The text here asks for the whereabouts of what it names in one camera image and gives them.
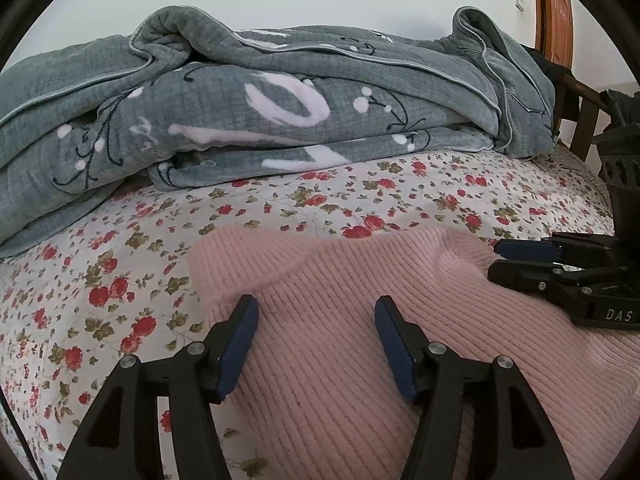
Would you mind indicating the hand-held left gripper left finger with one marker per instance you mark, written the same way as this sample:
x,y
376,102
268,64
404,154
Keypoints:
x,y
240,347

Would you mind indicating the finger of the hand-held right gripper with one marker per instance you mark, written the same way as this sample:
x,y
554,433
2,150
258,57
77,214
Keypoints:
x,y
540,280
522,251

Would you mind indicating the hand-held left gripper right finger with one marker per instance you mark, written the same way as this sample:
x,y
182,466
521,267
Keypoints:
x,y
395,347

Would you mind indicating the pink knit sweater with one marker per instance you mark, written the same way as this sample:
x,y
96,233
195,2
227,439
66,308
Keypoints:
x,y
350,360

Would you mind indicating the floral bed sheet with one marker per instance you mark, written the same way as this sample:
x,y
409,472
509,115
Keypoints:
x,y
150,260

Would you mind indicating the dark cloth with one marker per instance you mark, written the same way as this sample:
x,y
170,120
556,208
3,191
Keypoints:
x,y
542,62

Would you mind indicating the wooden door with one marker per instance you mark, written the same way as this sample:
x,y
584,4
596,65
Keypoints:
x,y
555,15

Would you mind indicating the grey patterned blanket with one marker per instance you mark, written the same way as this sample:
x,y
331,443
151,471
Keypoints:
x,y
225,110

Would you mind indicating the wooden bed frame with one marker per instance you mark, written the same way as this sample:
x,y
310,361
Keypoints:
x,y
580,110

